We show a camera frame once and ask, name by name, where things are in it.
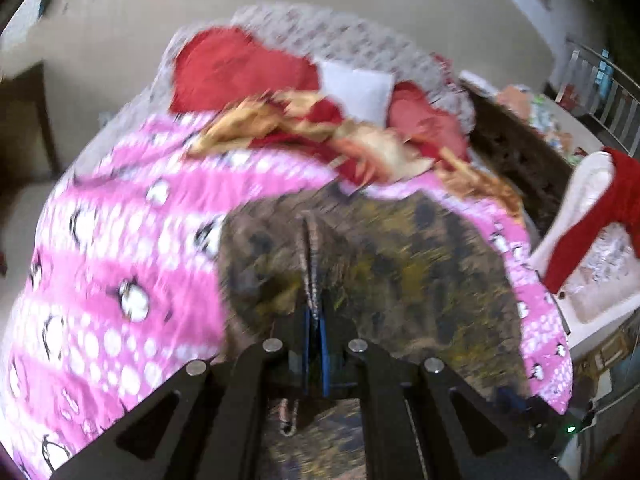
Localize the red gold crumpled cloth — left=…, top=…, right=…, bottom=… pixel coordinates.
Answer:
left=186, top=91, right=524, bottom=223

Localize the dark wooden cabinet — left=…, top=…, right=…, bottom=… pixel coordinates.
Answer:
left=1, top=61, right=63, bottom=191

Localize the metal railing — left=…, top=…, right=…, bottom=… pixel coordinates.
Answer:
left=555, top=37, right=640, bottom=158

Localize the red cloth on chair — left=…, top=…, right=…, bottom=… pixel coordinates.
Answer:
left=542, top=148, right=639, bottom=294

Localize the red frilled pillow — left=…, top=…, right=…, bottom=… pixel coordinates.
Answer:
left=169, top=27, right=320, bottom=113

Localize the white plastic chair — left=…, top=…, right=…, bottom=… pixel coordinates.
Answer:
left=529, top=148, right=639, bottom=356

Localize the white small pillow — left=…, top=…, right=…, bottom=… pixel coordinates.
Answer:
left=314, top=58, right=395, bottom=127

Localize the brown floral patterned garment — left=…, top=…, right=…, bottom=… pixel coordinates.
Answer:
left=214, top=183, right=533, bottom=480

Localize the pink penguin blanket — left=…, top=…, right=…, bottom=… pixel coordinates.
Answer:
left=0, top=109, right=574, bottom=480

